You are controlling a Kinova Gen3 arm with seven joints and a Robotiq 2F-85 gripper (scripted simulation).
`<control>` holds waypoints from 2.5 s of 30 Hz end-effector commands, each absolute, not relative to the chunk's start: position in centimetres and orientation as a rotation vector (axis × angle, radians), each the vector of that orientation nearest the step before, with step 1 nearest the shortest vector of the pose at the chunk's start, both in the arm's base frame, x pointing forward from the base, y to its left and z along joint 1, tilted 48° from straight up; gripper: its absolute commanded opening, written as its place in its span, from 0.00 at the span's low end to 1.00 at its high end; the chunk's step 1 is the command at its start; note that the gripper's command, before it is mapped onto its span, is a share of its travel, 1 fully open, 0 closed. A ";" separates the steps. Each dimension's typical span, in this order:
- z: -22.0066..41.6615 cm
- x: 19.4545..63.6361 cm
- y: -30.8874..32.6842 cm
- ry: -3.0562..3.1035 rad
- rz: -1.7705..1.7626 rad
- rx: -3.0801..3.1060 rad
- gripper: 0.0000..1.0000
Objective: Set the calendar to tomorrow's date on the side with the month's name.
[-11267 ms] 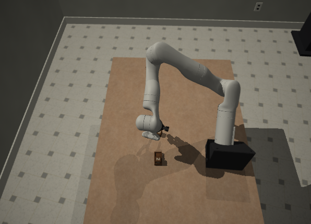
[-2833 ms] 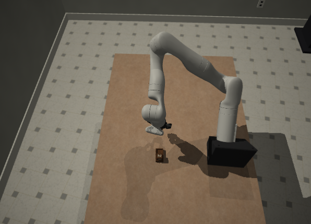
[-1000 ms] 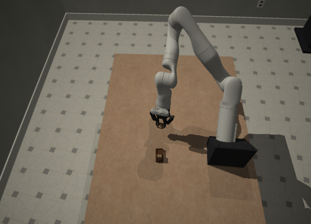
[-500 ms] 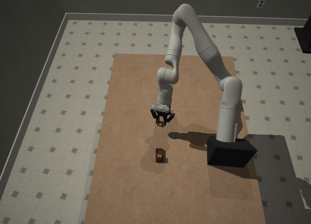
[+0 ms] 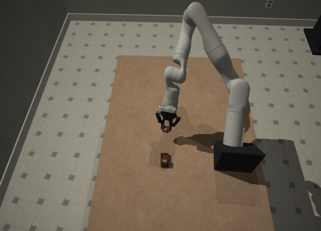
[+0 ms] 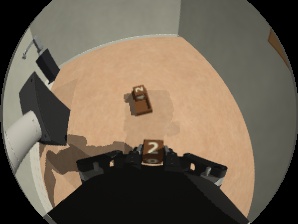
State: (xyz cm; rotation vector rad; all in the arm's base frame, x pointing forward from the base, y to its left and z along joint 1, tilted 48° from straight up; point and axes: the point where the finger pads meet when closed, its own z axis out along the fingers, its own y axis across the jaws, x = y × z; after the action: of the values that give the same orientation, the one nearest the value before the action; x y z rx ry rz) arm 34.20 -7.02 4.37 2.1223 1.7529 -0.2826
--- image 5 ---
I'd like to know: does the brown wooden tray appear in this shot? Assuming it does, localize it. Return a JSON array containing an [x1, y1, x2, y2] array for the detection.
[[160, 153, 169, 167]]

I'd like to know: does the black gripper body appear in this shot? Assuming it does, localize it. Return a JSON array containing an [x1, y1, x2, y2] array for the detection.
[[160, 111, 177, 121]]

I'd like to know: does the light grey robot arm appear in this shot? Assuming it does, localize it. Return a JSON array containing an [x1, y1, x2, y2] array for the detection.
[[158, 2, 250, 147]]

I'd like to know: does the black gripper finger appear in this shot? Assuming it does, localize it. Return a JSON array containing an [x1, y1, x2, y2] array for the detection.
[[168, 116, 181, 132], [156, 111, 166, 130]]

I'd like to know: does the brown digit cube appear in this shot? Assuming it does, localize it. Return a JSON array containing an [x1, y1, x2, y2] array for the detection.
[[162, 158, 168, 165], [162, 126, 169, 133]]

